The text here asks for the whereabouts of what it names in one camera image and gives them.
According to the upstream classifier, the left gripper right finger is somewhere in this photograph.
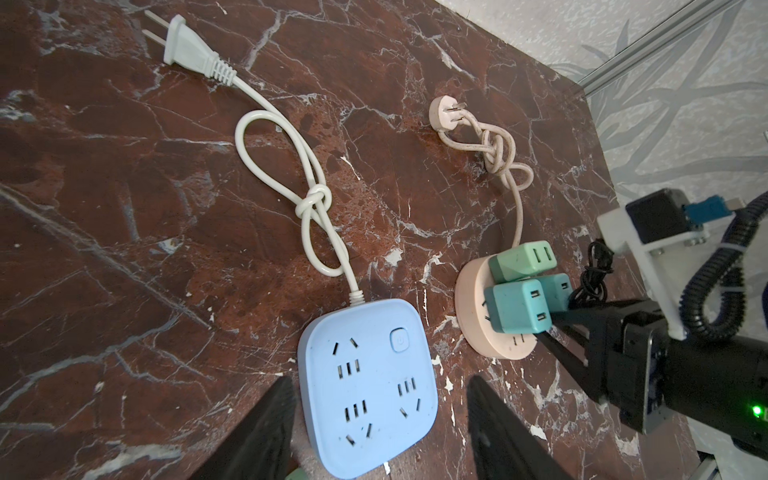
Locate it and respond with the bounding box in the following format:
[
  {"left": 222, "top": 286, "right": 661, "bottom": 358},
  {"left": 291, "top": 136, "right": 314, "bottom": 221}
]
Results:
[{"left": 467, "top": 375, "right": 570, "bottom": 480}]

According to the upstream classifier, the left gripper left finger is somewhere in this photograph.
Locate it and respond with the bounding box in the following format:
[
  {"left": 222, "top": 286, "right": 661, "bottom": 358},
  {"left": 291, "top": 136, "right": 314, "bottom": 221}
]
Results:
[{"left": 192, "top": 377, "right": 297, "bottom": 479}]

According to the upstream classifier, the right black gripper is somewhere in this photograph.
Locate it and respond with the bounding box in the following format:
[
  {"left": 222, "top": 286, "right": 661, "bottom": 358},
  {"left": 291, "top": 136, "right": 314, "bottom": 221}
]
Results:
[{"left": 536, "top": 301, "right": 767, "bottom": 459}]

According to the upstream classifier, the black usb cable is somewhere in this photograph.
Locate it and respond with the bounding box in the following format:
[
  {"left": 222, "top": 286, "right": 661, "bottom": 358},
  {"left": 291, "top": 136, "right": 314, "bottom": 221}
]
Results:
[{"left": 567, "top": 238, "right": 616, "bottom": 310}]

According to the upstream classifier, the teal green cube charger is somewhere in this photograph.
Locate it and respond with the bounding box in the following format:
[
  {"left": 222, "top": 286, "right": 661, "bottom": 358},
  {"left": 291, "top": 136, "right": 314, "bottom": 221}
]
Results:
[{"left": 484, "top": 279, "right": 552, "bottom": 335}]

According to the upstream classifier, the light green cube charger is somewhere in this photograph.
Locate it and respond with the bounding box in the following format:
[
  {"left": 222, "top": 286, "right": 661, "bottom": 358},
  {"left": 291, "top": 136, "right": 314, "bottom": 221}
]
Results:
[{"left": 488, "top": 240, "right": 557, "bottom": 284}]

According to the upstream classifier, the pink round power strip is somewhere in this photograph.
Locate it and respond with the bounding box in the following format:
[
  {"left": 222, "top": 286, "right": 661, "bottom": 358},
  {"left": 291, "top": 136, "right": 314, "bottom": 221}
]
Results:
[{"left": 454, "top": 256, "right": 537, "bottom": 360}]

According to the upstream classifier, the blue square power strip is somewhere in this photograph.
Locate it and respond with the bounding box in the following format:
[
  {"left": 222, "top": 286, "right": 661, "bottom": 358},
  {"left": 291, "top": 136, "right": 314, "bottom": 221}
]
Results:
[{"left": 298, "top": 299, "right": 438, "bottom": 479}]

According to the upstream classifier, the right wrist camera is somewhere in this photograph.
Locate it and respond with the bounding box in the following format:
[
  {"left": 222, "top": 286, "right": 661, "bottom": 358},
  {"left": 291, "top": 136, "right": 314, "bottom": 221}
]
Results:
[{"left": 597, "top": 188, "right": 745, "bottom": 340}]

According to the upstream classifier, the pink power strip cable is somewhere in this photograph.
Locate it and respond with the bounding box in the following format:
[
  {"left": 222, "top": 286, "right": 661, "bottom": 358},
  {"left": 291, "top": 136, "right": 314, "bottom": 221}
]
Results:
[{"left": 428, "top": 95, "right": 535, "bottom": 250}]

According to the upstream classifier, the white power strip cable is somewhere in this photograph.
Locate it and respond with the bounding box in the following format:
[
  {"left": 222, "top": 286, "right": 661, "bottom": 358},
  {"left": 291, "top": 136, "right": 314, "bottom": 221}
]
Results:
[{"left": 142, "top": 10, "right": 367, "bottom": 307}]

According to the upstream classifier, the aluminium frame rail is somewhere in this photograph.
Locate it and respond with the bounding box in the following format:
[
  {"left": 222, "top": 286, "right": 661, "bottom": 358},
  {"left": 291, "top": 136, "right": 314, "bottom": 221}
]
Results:
[{"left": 577, "top": 0, "right": 740, "bottom": 96}]

